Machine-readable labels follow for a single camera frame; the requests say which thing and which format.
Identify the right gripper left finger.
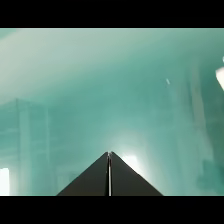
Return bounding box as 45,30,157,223
56,151,110,197

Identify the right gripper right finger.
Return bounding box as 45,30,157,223
109,151,164,197

